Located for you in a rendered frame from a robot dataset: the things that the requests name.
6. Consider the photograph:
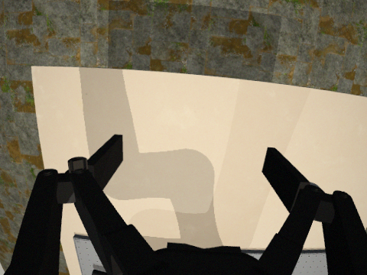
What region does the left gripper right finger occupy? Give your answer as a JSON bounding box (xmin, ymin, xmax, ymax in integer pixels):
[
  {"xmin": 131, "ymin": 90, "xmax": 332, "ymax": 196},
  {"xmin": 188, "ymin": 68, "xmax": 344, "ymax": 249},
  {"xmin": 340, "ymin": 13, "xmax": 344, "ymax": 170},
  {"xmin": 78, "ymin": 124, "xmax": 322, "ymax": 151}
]
[{"xmin": 247, "ymin": 147, "xmax": 367, "ymax": 275}]

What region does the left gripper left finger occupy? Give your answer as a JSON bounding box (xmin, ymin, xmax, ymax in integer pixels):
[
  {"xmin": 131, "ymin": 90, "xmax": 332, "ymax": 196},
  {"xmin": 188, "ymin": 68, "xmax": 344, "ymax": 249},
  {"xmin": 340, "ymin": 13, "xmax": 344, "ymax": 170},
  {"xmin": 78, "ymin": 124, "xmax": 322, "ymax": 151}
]
[{"xmin": 3, "ymin": 134, "xmax": 178, "ymax": 275}]

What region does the grey flat base plate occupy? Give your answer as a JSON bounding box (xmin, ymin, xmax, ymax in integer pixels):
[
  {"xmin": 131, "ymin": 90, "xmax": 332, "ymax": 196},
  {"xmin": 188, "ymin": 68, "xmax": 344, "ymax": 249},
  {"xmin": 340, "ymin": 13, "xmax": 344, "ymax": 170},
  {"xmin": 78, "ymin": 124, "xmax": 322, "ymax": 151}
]
[{"xmin": 73, "ymin": 235, "xmax": 328, "ymax": 275}]

